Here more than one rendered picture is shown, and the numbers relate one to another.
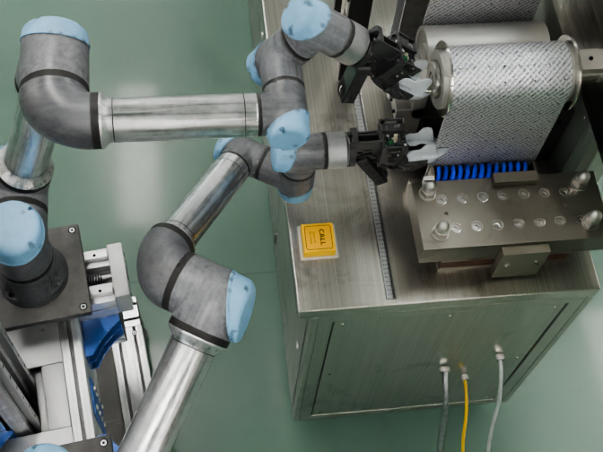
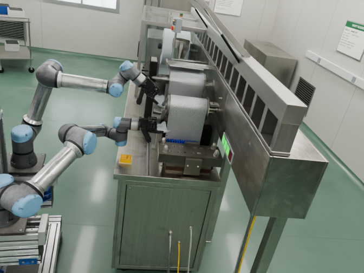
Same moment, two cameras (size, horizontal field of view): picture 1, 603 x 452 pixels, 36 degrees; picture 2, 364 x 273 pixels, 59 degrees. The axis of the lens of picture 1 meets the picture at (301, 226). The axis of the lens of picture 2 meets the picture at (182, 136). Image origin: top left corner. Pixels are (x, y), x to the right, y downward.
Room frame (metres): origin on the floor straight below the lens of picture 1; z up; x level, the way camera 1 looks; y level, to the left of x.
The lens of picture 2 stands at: (-0.78, -0.46, 2.01)
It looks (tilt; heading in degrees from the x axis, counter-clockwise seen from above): 27 degrees down; 3
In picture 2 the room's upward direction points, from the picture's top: 10 degrees clockwise
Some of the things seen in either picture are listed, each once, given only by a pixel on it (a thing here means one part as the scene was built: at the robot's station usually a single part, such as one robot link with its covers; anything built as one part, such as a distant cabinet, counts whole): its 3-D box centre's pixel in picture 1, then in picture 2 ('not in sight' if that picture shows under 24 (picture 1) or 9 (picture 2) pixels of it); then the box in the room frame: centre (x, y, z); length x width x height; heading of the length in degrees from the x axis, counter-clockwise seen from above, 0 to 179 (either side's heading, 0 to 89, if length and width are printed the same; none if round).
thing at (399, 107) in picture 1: (401, 123); (157, 128); (1.17, -0.18, 1.05); 0.06 x 0.05 x 0.31; 103
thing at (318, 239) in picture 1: (318, 239); (125, 158); (0.93, -0.04, 0.91); 0.07 x 0.07 x 0.02; 13
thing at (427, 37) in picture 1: (481, 52); not in sight; (1.28, -0.33, 1.17); 0.26 x 0.12 x 0.12; 103
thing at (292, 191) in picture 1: (289, 174); (119, 136); (1.03, 0.04, 1.01); 0.11 x 0.08 x 0.11; 71
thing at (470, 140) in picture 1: (491, 140); (184, 129); (1.11, -0.37, 1.11); 0.23 x 0.01 x 0.18; 103
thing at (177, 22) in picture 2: not in sight; (175, 25); (1.68, -0.14, 1.66); 0.07 x 0.07 x 0.10; 30
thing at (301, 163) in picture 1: (298, 152); (122, 123); (1.02, 0.02, 1.11); 0.11 x 0.08 x 0.09; 103
